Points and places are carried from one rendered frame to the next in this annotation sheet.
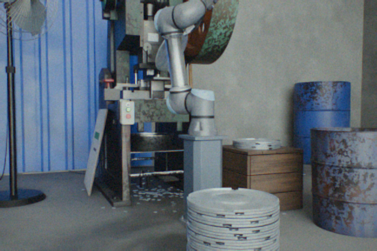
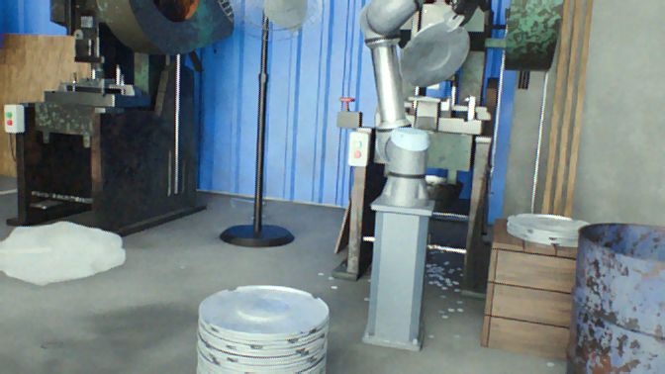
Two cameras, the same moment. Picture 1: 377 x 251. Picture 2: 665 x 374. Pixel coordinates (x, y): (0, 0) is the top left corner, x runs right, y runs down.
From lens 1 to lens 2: 1.08 m
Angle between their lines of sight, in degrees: 39
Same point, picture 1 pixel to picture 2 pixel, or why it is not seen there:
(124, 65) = not seen: hidden behind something
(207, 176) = (390, 267)
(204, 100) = (401, 149)
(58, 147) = not seen: hidden behind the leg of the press
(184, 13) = (376, 12)
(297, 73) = not seen: outside the picture
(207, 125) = (400, 189)
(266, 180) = (526, 297)
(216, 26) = (523, 12)
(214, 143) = (407, 219)
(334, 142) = (586, 261)
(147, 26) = (428, 14)
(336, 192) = (577, 355)
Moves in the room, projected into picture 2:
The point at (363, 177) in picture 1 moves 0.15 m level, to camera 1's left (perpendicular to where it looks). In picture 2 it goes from (618, 342) to (551, 323)
